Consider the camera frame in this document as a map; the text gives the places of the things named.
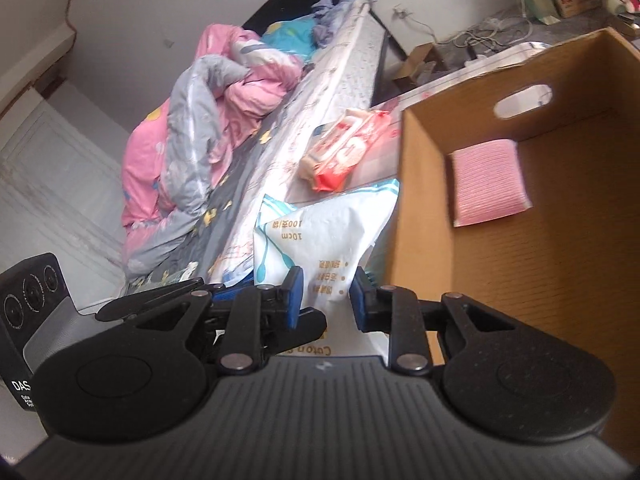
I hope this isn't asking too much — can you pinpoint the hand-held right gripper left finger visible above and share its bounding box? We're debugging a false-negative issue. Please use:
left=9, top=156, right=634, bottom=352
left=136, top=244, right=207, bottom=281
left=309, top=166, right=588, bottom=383
left=132, top=266, right=306, bottom=373

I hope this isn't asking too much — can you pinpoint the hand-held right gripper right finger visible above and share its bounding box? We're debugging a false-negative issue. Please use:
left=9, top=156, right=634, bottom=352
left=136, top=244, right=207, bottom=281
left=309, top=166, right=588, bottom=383
left=350, top=266, right=521, bottom=375

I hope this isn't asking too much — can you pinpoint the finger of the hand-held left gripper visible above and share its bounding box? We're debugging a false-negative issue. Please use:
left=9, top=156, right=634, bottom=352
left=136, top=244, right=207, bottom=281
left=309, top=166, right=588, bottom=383
left=95, top=280, right=241, bottom=322
left=261, top=309, right=327, bottom=357

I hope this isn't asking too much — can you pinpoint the white cotton swab pack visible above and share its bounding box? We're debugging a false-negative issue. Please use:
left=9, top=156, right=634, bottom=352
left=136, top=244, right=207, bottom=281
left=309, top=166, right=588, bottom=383
left=252, top=178, right=401, bottom=361

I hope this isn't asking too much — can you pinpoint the brown cardboard box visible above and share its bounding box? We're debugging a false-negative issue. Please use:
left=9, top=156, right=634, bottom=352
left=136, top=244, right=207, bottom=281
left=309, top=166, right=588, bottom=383
left=382, top=26, right=640, bottom=461

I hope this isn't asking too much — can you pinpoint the grey floral bed sheet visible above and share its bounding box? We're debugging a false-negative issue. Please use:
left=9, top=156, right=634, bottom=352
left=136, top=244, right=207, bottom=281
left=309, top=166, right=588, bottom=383
left=125, top=125, right=301, bottom=293

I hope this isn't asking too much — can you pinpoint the white panelled door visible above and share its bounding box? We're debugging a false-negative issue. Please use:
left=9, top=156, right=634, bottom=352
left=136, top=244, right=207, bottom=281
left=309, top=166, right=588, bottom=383
left=0, top=87, right=131, bottom=311

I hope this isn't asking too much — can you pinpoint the red wet wipes pack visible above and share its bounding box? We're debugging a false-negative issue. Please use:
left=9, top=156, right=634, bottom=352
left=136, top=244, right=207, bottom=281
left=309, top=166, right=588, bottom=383
left=299, top=107, right=396, bottom=193

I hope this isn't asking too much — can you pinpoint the pink ribbed cloth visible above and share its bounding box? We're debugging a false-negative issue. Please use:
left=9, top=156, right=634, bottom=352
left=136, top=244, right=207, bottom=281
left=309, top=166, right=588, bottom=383
left=447, top=138, right=533, bottom=228

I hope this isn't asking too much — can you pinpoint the pink and grey quilt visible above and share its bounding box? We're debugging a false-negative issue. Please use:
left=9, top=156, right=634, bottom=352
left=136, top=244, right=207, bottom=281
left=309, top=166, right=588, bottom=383
left=120, top=23, right=306, bottom=281

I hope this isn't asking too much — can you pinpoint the bed with white quilted mattress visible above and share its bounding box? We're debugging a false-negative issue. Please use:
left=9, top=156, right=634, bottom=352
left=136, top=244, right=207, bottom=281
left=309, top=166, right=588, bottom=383
left=122, top=0, right=406, bottom=301

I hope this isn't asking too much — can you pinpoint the small open cardboard box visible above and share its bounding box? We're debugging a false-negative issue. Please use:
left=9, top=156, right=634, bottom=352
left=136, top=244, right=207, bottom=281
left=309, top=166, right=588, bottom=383
left=392, top=42, right=448, bottom=93

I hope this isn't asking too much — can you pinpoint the light blue printed cloth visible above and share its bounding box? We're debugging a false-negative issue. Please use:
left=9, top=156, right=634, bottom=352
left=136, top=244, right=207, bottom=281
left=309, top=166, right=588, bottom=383
left=260, top=15, right=321, bottom=56

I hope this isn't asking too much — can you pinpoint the grey-blue crumpled garment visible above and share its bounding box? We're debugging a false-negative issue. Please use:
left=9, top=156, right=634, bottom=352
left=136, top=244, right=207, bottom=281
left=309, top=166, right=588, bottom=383
left=312, top=0, right=381, bottom=51

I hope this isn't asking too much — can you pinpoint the tangle of white cables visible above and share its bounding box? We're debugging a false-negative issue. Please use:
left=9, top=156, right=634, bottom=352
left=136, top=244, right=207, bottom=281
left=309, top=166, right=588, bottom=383
left=440, top=17, right=538, bottom=58

